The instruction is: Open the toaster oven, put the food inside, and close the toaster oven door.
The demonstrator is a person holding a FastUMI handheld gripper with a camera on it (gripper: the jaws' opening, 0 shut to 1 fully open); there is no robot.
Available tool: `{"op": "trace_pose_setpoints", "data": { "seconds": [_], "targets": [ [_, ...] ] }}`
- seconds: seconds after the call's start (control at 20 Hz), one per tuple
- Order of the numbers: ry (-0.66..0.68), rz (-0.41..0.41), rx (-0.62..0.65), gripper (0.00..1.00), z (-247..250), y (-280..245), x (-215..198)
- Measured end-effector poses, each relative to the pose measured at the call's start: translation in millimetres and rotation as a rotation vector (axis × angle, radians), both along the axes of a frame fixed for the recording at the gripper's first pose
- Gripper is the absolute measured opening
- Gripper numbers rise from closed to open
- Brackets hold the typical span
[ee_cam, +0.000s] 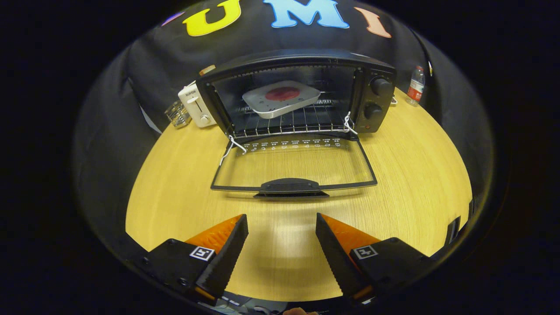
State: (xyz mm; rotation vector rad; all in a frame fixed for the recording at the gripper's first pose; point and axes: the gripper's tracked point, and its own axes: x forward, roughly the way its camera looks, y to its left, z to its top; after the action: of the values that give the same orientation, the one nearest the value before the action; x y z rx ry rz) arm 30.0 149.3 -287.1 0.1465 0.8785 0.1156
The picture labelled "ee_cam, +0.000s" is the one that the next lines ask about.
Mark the pink round food slice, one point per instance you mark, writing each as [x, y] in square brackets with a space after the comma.
[282, 93]

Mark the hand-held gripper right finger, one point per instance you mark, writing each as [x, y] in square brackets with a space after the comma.
[337, 258]

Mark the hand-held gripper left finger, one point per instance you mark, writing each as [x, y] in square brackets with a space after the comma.
[225, 258]

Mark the black toaster oven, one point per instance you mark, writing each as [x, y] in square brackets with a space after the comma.
[385, 100]

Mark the red label water bottle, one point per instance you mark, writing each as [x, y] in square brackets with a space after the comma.
[415, 87]

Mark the black chair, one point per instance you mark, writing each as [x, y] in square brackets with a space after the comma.
[453, 229]

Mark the metal oven rack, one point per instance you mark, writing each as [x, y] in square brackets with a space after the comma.
[297, 123]

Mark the white food tray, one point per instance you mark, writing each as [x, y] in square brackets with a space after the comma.
[258, 98]

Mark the brown toast slice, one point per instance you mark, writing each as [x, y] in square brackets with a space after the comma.
[206, 70]

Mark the white pop-up toaster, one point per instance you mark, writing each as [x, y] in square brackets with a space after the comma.
[194, 107]

